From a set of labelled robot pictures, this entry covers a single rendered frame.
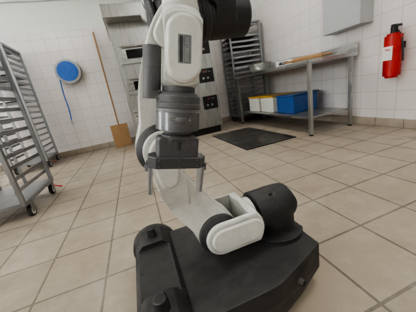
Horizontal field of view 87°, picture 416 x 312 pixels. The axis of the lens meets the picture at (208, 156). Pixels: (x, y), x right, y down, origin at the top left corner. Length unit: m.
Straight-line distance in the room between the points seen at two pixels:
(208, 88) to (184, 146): 3.44
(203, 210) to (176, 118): 0.39
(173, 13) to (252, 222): 0.61
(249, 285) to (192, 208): 0.28
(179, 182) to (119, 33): 3.31
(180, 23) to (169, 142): 0.21
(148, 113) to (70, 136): 4.26
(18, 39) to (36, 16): 0.48
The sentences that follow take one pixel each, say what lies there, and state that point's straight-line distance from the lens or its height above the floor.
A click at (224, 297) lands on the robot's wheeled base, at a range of 0.76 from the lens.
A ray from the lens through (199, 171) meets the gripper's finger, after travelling 0.48.
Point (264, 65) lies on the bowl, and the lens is 4.05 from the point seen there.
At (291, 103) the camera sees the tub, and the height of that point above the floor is 0.38.
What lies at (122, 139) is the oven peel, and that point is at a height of 0.13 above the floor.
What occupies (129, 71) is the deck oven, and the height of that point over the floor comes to 1.20.
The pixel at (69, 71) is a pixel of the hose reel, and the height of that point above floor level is 1.44.
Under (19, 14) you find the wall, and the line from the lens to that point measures 5.11.
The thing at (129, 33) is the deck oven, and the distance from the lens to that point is 3.78.
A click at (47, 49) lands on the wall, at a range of 4.91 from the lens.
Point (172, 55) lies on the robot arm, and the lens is 0.41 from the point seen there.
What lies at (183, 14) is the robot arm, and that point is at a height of 0.87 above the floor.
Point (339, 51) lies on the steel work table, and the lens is 3.49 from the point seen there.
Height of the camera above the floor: 0.74
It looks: 17 degrees down
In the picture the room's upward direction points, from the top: 10 degrees counter-clockwise
